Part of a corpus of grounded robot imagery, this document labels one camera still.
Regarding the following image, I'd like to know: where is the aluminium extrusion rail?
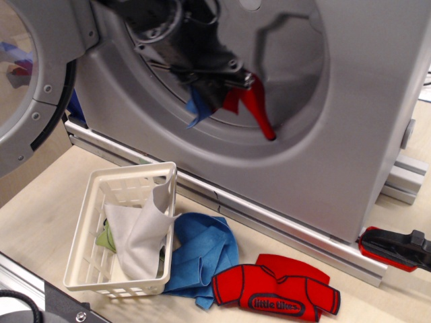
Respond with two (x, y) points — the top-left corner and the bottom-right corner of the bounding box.
(65, 121), (430, 286)

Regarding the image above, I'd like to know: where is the aluminium frame with black bracket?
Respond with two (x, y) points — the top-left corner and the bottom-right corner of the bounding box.
(1, 254), (108, 322)

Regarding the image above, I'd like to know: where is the blue felt cloth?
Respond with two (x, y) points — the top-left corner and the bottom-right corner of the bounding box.
(164, 213), (239, 310)

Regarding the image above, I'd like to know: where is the red little tikes felt shirt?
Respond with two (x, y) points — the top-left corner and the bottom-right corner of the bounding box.
(212, 254), (341, 322)

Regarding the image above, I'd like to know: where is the red and blue felt shirt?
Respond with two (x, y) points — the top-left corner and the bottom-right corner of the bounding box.
(186, 73), (276, 141)

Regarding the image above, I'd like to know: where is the green felt cloth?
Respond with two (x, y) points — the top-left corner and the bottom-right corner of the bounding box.
(96, 219), (117, 253)

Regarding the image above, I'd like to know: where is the white felt cloth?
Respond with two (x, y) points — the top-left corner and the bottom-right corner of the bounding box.
(104, 180), (177, 280)

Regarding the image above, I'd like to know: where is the grey toy laundry machine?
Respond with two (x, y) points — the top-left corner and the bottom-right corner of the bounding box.
(76, 1), (430, 242)

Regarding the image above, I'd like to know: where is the red and black clamp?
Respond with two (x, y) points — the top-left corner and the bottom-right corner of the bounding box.
(358, 227), (430, 273)

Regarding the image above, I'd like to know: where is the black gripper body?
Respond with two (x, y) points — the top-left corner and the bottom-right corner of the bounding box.
(134, 32), (255, 108)

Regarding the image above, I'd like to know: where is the white plastic laundry basket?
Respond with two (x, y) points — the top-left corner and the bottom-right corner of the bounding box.
(63, 162), (176, 297)

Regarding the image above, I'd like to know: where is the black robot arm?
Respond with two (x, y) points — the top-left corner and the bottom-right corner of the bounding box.
(100, 1), (254, 109)

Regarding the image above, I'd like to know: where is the black cable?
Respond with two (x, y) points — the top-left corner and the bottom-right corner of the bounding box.
(0, 288), (44, 323)

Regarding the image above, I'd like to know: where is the grey round machine door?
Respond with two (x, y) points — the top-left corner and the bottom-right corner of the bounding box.
(1, 1), (98, 176)

